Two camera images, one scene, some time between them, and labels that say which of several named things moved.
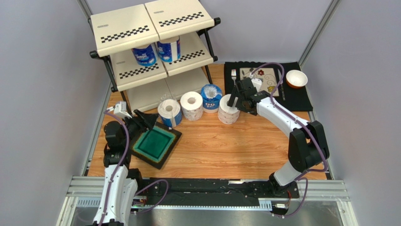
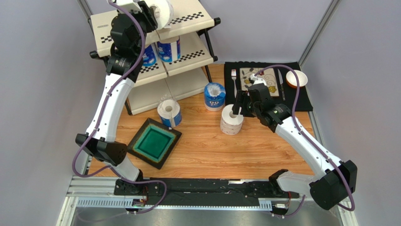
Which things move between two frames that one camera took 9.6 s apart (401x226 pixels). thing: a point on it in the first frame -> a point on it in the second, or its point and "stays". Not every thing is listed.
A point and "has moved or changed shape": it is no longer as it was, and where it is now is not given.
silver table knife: x=281 y=85 stays
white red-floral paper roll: x=226 y=114 has moved or changed shape
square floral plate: x=267 y=76 stays
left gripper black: x=148 y=119 -> x=148 y=16
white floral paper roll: x=192 y=106 -> x=163 y=12
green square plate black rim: x=155 y=146 stays
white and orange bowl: x=296 y=78 stays
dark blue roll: x=169 y=52 stays
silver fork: x=234 y=74 stays
